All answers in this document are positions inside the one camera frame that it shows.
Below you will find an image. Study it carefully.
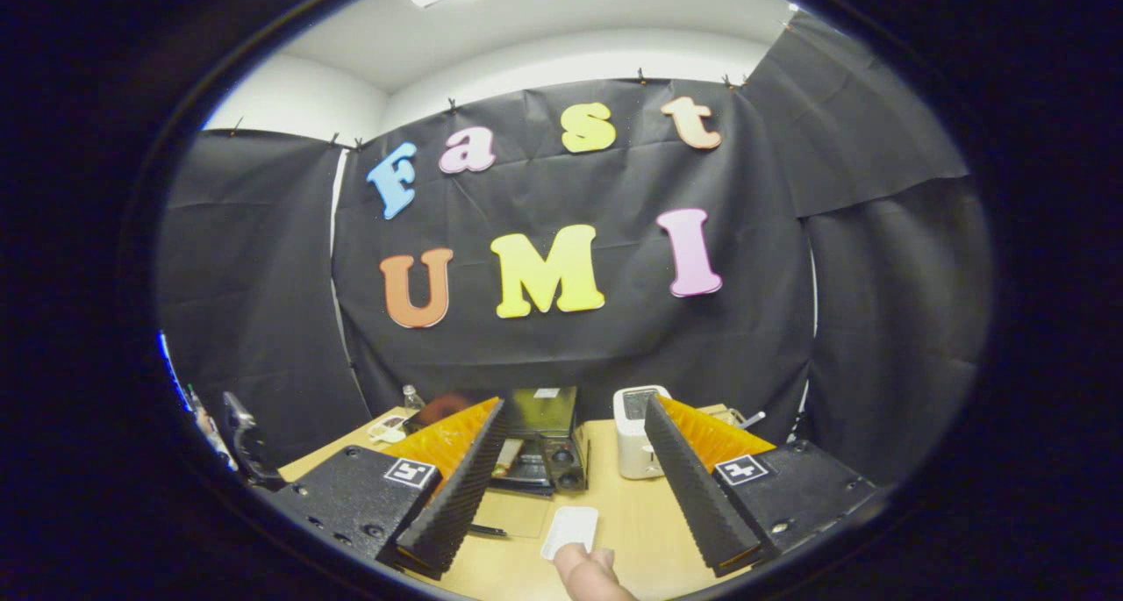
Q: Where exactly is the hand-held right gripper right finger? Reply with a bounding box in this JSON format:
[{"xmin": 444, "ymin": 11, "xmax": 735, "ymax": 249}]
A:
[{"xmin": 643, "ymin": 394, "xmax": 896, "ymax": 578}]

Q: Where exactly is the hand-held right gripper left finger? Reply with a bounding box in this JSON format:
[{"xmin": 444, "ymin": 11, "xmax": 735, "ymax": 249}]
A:
[{"xmin": 259, "ymin": 397, "xmax": 508, "ymax": 580}]

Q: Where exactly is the green and orange food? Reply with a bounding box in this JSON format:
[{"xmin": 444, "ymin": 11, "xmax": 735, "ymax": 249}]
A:
[{"xmin": 491, "ymin": 439, "xmax": 525, "ymax": 479}]

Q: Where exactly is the black electric oven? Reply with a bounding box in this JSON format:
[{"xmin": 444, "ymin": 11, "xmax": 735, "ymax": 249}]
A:
[{"xmin": 402, "ymin": 386, "xmax": 590, "ymax": 539}]

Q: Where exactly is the white toaster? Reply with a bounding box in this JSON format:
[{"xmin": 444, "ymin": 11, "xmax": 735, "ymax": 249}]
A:
[{"xmin": 612, "ymin": 385, "xmax": 673, "ymax": 481}]

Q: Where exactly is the small white plate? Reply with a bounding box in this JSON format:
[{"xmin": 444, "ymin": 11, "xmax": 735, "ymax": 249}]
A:
[{"xmin": 540, "ymin": 505, "xmax": 600, "ymax": 562}]

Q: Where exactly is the black backdrop cloth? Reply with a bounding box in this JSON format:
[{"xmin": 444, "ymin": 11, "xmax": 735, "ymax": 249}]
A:
[{"xmin": 156, "ymin": 9, "xmax": 994, "ymax": 488}]

